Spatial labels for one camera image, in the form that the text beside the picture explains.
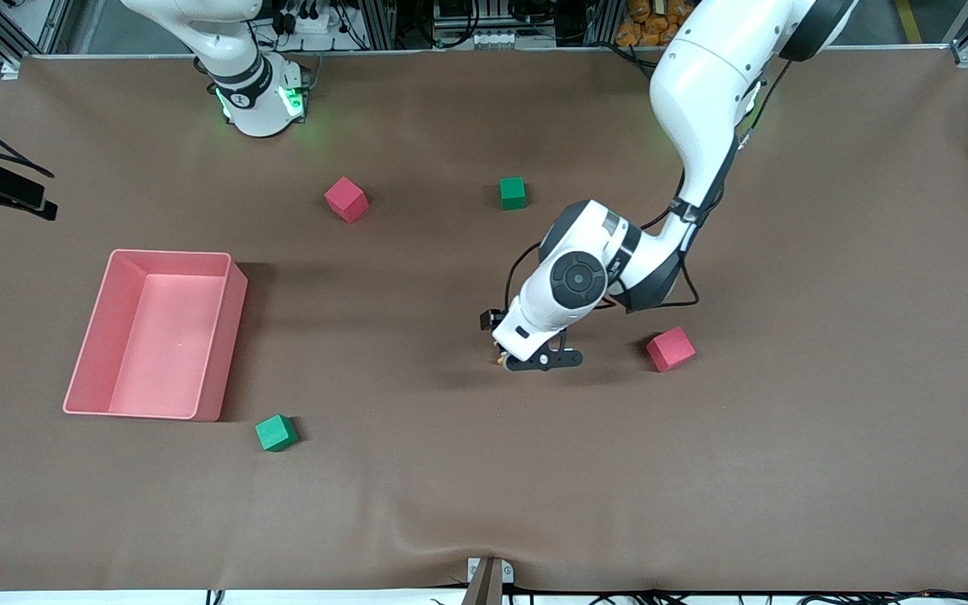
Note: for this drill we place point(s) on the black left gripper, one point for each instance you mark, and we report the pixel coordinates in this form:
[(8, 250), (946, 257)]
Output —
[(491, 320)]

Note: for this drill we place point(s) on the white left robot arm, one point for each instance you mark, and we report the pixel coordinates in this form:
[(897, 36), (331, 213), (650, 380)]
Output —
[(702, 84)]

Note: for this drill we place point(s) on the green foam cube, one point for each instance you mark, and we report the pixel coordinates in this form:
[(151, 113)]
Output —
[(512, 193), (276, 434)]

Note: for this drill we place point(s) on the brown table mat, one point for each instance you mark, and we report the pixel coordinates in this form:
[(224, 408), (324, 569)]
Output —
[(484, 462)]

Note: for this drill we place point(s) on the pink foam cube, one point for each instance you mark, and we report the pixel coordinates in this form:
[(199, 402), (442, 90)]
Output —
[(345, 200), (670, 349)]

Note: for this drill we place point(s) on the pink plastic tray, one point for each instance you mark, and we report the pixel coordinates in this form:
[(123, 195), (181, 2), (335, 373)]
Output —
[(165, 353)]

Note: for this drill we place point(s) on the white terminal block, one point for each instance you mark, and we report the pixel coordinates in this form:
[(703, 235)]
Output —
[(492, 39)]

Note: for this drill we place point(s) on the orange packets pile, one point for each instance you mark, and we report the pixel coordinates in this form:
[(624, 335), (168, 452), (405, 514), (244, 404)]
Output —
[(652, 25)]

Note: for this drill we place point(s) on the white power strip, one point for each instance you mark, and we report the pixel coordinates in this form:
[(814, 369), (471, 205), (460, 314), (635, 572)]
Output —
[(307, 21)]

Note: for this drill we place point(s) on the aluminium camera post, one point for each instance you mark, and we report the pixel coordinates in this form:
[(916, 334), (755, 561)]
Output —
[(486, 588)]

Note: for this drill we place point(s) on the aluminium frame post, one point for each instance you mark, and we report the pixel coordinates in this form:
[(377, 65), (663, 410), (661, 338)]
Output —
[(602, 21), (379, 21)]

